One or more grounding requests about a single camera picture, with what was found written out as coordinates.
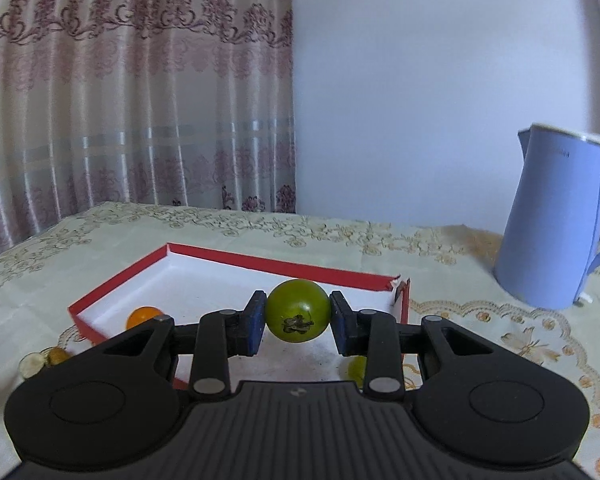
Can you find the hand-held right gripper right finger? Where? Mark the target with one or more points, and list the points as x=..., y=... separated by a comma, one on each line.
x=338, y=321

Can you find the small green fruit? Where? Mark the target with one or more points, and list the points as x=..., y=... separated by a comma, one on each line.
x=358, y=367

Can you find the cream floral tablecloth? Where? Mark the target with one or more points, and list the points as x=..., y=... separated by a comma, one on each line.
x=290, y=232

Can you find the round green tomato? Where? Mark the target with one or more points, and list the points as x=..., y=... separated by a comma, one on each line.
x=296, y=305

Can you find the shallow red cardboard box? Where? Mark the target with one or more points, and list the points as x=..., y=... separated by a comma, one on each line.
x=220, y=280

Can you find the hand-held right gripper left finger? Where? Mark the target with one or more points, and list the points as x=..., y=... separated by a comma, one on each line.
x=254, y=324

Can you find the small pale yellow fruit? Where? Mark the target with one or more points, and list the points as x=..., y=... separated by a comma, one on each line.
x=31, y=364

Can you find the small olive yellow fruit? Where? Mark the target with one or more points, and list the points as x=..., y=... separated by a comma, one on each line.
x=58, y=356

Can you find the small orange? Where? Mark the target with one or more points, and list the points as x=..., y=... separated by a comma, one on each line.
x=142, y=316

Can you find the light blue electric kettle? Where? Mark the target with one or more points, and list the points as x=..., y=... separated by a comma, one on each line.
x=545, y=220

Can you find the white kettle base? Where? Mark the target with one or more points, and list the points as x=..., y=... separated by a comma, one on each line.
x=584, y=298

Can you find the floral patterned curtain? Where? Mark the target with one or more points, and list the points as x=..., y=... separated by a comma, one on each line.
x=130, y=100

